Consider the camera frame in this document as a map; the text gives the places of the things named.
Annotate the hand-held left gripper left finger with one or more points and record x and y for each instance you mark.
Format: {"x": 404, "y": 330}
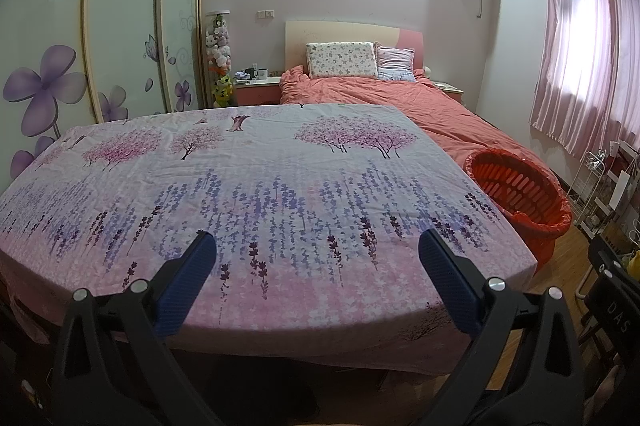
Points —
{"x": 186, "y": 283}

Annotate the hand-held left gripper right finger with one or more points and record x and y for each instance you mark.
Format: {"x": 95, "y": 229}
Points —
{"x": 449, "y": 283}

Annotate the orange plastic basket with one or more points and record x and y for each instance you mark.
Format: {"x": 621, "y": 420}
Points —
{"x": 530, "y": 206}

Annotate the red plastic bag liner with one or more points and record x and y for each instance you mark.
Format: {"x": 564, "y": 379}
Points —
{"x": 472, "y": 168}

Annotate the floral print tablecloth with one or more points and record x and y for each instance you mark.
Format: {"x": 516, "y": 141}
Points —
{"x": 275, "y": 206}

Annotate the white paper bag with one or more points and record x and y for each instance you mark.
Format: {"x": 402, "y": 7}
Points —
{"x": 622, "y": 190}

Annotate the bed with coral duvet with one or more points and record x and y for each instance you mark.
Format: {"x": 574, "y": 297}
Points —
{"x": 450, "y": 120}

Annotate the green and yellow plush toy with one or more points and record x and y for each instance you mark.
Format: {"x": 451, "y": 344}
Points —
{"x": 223, "y": 89}

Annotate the pink nightstand with mugs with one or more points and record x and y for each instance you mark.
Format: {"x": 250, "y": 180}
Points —
{"x": 257, "y": 93}

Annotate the white mug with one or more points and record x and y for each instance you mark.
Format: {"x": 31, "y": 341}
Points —
{"x": 260, "y": 73}

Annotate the pink striped pillow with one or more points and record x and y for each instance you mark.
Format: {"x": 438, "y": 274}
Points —
{"x": 395, "y": 63}

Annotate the column of plush toys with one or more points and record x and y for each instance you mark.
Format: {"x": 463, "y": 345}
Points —
{"x": 218, "y": 45}

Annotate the white floral pillow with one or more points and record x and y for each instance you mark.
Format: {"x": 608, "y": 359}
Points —
{"x": 342, "y": 60}

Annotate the white wardrobe with purple flowers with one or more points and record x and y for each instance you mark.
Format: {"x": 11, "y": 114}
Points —
{"x": 115, "y": 30}

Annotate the pink satin curtain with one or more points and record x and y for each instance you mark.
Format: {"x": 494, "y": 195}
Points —
{"x": 585, "y": 45}

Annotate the cream and pink headboard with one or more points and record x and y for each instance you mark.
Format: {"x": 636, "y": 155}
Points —
{"x": 340, "y": 31}

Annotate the wall switch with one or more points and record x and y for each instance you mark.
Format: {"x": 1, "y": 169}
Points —
{"x": 266, "y": 13}

